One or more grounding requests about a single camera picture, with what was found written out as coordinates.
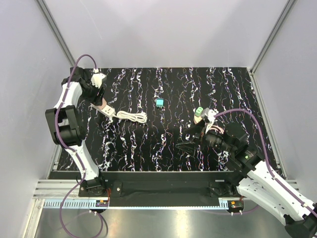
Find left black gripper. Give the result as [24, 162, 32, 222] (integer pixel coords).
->
[81, 80, 105, 106]

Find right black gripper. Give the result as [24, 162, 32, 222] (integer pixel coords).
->
[176, 119, 235, 157]

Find beige cube adapter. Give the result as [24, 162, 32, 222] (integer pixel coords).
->
[97, 98, 107, 111]

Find pink round power socket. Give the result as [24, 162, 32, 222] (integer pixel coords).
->
[194, 116, 202, 124]

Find green USB charger cube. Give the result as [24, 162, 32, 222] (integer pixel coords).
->
[195, 107, 204, 117]

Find blue plug adapter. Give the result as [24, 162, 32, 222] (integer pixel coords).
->
[156, 98, 164, 108]

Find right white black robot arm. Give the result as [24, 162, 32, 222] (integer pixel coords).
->
[176, 121, 317, 238]

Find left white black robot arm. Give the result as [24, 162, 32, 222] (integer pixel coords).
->
[45, 67, 107, 197]

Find black marbled table mat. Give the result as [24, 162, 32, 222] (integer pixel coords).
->
[77, 67, 281, 172]

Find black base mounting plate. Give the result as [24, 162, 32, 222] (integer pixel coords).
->
[78, 170, 255, 208]

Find white coiled strip cable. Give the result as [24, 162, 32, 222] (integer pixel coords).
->
[108, 111, 148, 124]

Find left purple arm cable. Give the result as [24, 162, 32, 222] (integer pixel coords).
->
[54, 54, 100, 194]

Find left aluminium frame post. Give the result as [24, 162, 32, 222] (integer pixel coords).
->
[35, 0, 76, 66]

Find aluminium frame post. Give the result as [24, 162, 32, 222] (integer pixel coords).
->
[250, 0, 297, 74]
[35, 0, 76, 66]

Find slotted cable duct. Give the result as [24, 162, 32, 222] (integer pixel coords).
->
[44, 199, 109, 209]

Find right aluminium frame post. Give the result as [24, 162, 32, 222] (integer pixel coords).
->
[250, 0, 297, 74]

